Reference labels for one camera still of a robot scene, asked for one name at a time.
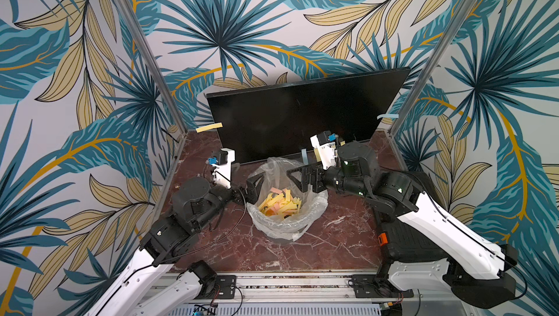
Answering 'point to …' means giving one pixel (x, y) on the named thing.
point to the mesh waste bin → (280, 230)
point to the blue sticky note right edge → (388, 116)
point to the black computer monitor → (281, 119)
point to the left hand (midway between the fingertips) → (251, 174)
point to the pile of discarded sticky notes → (280, 202)
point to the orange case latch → (383, 239)
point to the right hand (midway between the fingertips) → (296, 169)
